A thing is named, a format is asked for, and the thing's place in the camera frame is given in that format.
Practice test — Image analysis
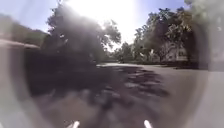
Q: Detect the large dark tree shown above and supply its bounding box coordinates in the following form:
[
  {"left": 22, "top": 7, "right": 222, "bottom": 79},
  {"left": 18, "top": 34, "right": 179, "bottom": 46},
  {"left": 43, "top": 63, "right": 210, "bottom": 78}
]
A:
[{"left": 26, "top": 1, "right": 122, "bottom": 68}]

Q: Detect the row of trees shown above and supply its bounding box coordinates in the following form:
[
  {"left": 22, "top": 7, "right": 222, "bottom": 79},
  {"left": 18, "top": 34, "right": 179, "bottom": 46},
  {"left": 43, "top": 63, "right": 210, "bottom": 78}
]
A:
[{"left": 113, "top": 0, "right": 224, "bottom": 69}]

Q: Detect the pale building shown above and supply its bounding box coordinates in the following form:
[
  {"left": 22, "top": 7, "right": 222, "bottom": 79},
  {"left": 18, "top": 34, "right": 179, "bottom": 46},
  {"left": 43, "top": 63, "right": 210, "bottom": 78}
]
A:
[{"left": 159, "top": 41, "right": 189, "bottom": 63}]

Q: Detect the robot's own part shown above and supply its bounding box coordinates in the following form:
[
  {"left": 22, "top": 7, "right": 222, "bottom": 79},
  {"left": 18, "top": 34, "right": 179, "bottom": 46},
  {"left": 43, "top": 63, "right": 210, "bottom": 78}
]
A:
[
  {"left": 68, "top": 120, "right": 81, "bottom": 128},
  {"left": 143, "top": 119, "right": 153, "bottom": 128}
]

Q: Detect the grey asphalt road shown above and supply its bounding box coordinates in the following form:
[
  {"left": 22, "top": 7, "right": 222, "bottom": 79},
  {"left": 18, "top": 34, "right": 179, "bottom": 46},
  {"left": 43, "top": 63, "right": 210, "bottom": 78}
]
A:
[{"left": 0, "top": 62, "right": 224, "bottom": 128}]

